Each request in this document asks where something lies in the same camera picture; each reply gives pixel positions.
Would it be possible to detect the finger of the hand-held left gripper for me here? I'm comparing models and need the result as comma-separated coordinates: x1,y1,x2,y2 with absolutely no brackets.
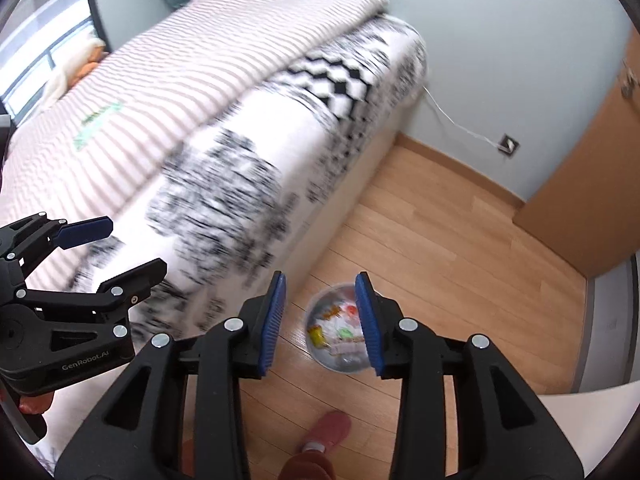
0,258,169,319
0,212,115,262

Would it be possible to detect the metal door handle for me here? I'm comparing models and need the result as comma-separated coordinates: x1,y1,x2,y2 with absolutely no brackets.
619,59,640,99

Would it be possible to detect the window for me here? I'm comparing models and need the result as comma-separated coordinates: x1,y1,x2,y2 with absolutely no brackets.
0,0,109,127

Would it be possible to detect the cream bed frame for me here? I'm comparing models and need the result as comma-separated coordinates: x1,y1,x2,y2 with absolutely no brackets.
294,129,402,292

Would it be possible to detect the grey door frame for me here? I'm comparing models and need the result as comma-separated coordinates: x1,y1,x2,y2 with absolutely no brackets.
570,254,640,397

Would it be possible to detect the bed with patterned sheet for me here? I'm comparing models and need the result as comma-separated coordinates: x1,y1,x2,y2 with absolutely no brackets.
42,14,429,478

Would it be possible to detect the white furniture surface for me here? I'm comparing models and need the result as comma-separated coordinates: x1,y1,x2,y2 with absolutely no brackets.
537,381,640,480

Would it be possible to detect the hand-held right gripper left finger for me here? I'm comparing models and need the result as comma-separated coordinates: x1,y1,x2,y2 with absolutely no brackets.
52,270,289,480

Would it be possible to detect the large pale green packet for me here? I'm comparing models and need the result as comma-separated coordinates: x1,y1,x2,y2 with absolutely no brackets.
73,101,125,150

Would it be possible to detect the wooden door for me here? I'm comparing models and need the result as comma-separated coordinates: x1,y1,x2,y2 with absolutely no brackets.
513,26,640,279

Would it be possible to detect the clear round trash bin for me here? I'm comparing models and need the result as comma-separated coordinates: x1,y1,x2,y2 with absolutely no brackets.
304,282,387,375

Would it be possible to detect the person's left hand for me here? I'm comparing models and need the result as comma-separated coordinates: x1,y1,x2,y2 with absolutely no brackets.
19,392,55,415

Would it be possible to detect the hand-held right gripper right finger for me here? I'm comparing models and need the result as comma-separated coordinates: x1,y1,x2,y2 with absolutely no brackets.
353,271,586,480

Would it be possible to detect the orange plush toy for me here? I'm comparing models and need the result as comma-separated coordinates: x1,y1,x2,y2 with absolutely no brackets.
70,45,109,87

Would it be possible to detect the pink slipper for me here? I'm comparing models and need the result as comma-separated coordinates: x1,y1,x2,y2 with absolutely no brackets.
299,409,352,454

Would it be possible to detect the white plush toy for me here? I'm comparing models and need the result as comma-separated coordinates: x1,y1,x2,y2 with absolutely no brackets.
42,37,109,107

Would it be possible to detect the pink striped blanket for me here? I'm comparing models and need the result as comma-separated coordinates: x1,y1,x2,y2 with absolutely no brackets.
0,0,391,311

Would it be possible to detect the white cable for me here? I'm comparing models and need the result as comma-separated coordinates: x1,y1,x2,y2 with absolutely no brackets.
422,84,504,150

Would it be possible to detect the person's leg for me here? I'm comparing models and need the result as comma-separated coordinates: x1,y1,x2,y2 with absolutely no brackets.
284,447,336,480

